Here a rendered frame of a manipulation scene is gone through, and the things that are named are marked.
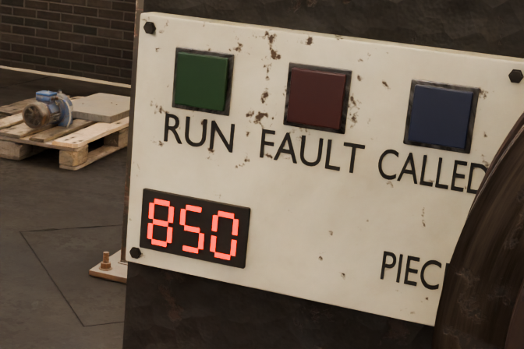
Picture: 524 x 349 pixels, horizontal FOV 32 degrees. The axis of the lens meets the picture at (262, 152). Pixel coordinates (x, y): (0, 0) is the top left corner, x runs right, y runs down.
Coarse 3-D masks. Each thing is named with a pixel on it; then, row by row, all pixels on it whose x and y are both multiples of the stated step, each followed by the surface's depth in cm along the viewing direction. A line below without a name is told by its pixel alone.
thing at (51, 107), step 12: (36, 96) 493; (48, 96) 491; (60, 96) 506; (24, 108) 486; (36, 108) 484; (48, 108) 490; (60, 108) 501; (72, 108) 512; (24, 120) 487; (36, 120) 487; (48, 120) 489; (60, 120) 504; (72, 120) 515
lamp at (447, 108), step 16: (416, 96) 56; (432, 96) 56; (448, 96) 56; (464, 96) 55; (416, 112) 56; (432, 112) 56; (448, 112) 56; (464, 112) 55; (416, 128) 57; (432, 128) 56; (448, 128) 56; (464, 128) 56; (448, 144) 56; (464, 144) 56
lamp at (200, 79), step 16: (192, 64) 60; (208, 64) 60; (224, 64) 60; (176, 80) 61; (192, 80) 61; (208, 80) 60; (224, 80) 60; (176, 96) 61; (192, 96) 61; (208, 96) 61; (224, 96) 60
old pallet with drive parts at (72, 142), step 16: (0, 112) 541; (16, 112) 536; (0, 128) 494; (16, 128) 494; (48, 128) 508; (64, 128) 505; (80, 128) 515; (96, 128) 511; (112, 128) 515; (128, 128) 533; (0, 144) 484; (16, 144) 482; (32, 144) 478; (48, 144) 476; (64, 144) 473; (80, 144) 476; (112, 144) 524; (64, 160) 475; (80, 160) 479
